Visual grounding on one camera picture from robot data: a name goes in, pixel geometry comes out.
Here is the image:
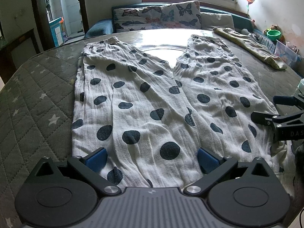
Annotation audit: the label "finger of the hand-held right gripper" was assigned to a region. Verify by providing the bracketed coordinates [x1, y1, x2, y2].
[273, 95, 304, 111]
[251, 111, 304, 131]

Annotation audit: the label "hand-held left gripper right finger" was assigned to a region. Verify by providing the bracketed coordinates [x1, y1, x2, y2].
[182, 147, 277, 196]

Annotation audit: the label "blue cardboard box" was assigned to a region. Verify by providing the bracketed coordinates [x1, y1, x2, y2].
[49, 17, 68, 48]

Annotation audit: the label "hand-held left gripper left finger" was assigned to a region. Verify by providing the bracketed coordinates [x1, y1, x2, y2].
[29, 147, 121, 196]

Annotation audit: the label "white cushion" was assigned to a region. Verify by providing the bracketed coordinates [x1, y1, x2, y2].
[201, 12, 235, 28]

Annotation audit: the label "white polka dot pants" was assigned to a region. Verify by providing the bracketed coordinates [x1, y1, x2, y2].
[71, 34, 295, 195]

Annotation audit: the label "butterfly print pillow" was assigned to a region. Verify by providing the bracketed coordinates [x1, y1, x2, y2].
[112, 1, 202, 33]

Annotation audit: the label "grey star quilted mat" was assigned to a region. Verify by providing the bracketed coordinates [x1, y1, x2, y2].
[0, 45, 91, 219]

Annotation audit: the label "clear plastic storage box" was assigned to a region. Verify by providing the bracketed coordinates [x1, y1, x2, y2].
[275, 40, 302, 67]

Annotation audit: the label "pink artificial flower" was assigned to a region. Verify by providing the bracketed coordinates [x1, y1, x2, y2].
[246, 0, 256, 17]

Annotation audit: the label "green bowl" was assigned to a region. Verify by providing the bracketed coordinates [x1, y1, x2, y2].
[266, 29, 282, 41]

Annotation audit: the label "blue sofa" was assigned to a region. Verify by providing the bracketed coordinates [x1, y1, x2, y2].
[84, 3, 256, 39]

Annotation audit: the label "yellow cloth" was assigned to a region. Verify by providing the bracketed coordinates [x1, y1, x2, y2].
[212, 27, 288, 70]

